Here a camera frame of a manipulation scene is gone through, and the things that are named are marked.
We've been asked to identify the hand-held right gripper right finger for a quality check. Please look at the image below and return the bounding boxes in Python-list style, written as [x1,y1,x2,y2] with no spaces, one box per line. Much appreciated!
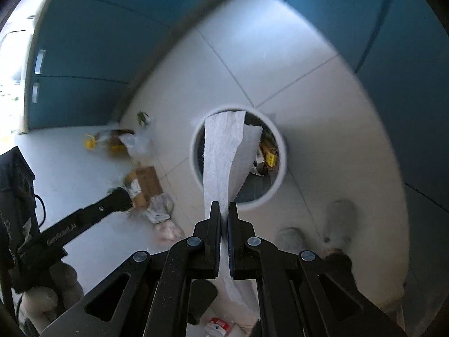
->
[227,202,407,337]

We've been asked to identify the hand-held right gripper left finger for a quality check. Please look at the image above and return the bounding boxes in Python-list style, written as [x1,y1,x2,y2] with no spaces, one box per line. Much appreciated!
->
[42,201,222,337]

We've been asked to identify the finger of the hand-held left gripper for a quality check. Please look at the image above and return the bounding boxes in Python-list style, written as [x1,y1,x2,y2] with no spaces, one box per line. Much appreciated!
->
[42,201,222,337]
[80,187,133,226]

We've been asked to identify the white round trash can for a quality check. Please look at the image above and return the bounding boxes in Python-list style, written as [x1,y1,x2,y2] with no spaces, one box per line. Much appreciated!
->
[189,104,290,213]

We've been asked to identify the white paper towel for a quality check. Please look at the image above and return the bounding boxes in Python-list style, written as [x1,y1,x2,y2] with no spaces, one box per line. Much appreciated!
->
[203,110,264,322]

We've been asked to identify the person's left hand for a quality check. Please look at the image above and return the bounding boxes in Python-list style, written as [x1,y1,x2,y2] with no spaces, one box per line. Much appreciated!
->
[17,261,85,334]

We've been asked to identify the brown cardboard box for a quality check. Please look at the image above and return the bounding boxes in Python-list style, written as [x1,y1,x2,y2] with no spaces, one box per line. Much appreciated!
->
[124,166,164,208]

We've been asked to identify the pink plastic bag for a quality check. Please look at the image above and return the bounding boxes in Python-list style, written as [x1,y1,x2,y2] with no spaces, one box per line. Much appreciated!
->
[154,221,186,242]

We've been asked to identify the white plastic bag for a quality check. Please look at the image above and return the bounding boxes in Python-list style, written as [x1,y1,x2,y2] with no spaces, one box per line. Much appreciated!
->
[146,195,175,223]

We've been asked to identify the person's left grey shoe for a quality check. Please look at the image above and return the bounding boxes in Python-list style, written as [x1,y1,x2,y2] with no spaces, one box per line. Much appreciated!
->
[275,227,305,251]

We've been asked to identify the yellow brown packet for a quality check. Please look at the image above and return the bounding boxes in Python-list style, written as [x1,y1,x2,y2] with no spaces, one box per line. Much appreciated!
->
[96,130,136,157]

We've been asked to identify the crumpled clear plastic bag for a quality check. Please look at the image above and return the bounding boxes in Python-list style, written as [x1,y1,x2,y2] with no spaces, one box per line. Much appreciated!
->
[119,126,155,158]

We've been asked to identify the red white packet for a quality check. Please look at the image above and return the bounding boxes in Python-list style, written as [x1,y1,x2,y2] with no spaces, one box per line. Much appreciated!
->
[205,318,234,337]

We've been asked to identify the frosted glass window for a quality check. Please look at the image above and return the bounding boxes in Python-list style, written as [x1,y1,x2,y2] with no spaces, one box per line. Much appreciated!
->
[0,3,39,158]

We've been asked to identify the teal base cabinet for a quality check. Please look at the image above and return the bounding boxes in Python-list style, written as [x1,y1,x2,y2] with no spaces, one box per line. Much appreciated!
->
[24,0,292,134]
[281,0,449,288]

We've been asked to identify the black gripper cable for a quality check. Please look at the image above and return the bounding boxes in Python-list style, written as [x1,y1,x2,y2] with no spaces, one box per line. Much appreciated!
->
[33,194,47,229]

